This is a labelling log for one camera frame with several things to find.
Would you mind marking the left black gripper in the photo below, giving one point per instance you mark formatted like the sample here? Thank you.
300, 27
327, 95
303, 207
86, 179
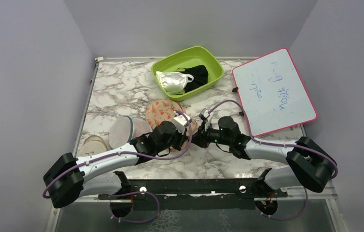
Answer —
182, 138

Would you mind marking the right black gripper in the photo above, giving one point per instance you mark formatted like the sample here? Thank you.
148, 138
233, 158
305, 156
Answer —
200, 137

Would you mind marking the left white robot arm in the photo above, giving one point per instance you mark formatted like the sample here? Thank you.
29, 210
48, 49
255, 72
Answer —
67, 179

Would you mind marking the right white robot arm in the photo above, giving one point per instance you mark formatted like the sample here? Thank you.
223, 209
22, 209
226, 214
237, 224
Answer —
306, 164

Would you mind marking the white mesh laundry bag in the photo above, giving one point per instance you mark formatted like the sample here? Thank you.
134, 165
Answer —
125, 129

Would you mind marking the white satin bra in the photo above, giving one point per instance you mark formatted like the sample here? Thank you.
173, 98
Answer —
173, 82

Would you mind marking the black bra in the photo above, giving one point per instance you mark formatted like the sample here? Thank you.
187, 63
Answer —
200, 77

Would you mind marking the beige bra cup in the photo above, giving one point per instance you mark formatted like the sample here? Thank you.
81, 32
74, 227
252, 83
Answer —
93, 145

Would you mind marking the pink framed whiteboard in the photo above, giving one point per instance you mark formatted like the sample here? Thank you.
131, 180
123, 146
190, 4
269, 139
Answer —
273, 94

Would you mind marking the green plastic basin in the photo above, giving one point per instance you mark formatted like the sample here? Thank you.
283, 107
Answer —
196, 61

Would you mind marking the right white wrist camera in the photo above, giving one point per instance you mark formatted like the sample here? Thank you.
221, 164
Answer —
206, 117

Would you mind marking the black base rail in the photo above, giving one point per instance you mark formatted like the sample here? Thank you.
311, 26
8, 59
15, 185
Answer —
189, 194

